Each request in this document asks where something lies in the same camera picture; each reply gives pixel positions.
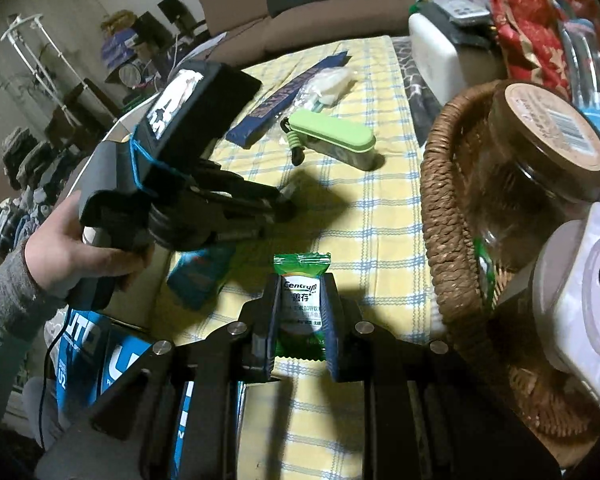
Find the blue UTO sportswear box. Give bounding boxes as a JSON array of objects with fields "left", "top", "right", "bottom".
[{"left": 36, "top": 320, "right": 253, "bottom": 479}]

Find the blue wet wipes pack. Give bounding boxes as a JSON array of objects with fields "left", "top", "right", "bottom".
[{"left": 166, "top": 245, "right": 236, "bottom": 311}]

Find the clear plastic wrapped item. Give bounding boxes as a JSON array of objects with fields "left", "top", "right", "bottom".
[{"left": 302, "top": 66, "right": 355, "bottom": 112}]

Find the grey sleeve forearm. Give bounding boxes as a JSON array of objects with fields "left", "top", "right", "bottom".
[{"left": 0, "top": 243, "right": 65, "bottom": 423}]

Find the red brocade doll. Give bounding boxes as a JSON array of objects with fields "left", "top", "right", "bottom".
[{"left": 490, "top": 0, "right": 571, "bottom": 99}]

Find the yellow plaid tablecloth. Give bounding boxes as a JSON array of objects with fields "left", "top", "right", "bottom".
[{"left": 151, "top": 36, "right": 431, "bottom": 479}]

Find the wicker basket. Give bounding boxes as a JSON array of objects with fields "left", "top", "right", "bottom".
[{"left": 420, "top": 80, "right": 600, "bottom": 444}]

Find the purple pig nose case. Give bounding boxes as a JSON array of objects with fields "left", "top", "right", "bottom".
[{"left": 531, "top": 203, "right": 600, "bottom": 407}]

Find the brown lid glass jar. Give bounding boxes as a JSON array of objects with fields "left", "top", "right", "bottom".
[{"left": 467, "top": 80, "right": 600, "bottom": 270}]

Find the green Centrum sachet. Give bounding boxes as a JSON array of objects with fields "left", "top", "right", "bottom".
[{"left": 273, "top": 252, "right": 332, "bottom": 361}]

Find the green lid pencil case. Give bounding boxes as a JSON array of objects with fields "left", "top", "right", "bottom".
[{"left": 279, "top": 108, "right": 377, "bottom": 171}]

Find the white floral tissue box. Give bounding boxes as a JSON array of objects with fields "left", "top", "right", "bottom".
[{"left": 408, "top": 13, "right": 507, "bottom": 105}]

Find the blue flat ribbon box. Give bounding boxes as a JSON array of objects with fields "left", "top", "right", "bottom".
[{"left": 225, "top": 50, "right": 349, "bottom": 150}]

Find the white clothes stand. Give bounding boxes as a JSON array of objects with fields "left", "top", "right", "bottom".
[{"left": 0, "top": 13, "right": 98, "bottom": 127}]

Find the person left hand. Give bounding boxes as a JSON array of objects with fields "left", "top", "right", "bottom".
[{"left": 23, "top": 191, "right": 155, "bottom": 299}]

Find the grey remote control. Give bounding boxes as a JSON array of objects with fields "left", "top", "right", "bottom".
[{"left": 434, "top": 0, "right": 491, "bottom": 26}]

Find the brown sofa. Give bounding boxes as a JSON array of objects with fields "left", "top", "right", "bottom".
[{"left": 198, "top": 0, "right": 415, "bottom": 68}]

